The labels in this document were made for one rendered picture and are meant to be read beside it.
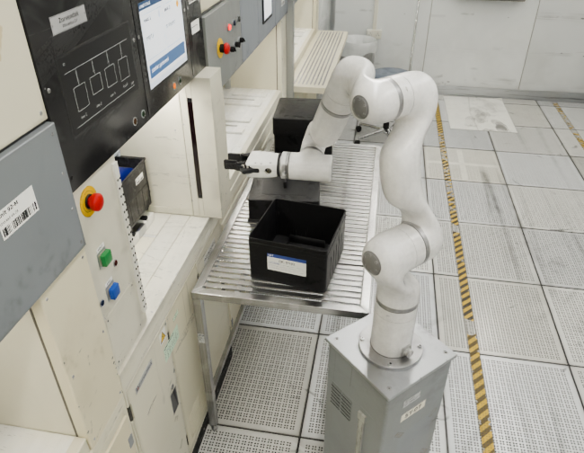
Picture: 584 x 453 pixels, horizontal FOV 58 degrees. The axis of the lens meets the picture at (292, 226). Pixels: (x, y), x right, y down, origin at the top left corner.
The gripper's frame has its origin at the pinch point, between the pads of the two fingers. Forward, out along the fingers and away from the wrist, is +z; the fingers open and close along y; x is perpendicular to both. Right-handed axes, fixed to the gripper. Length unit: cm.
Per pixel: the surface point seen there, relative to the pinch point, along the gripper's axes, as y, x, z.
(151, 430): -53, -66, 15
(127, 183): -4.2, -9.0, 34.8
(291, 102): 102, -18, -2
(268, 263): -5.5, -35.0, -11.7
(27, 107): -66, 41, 16
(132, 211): -4.3, -19.6, 34.8
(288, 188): 43, -33, -11
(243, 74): 160, -23, 37
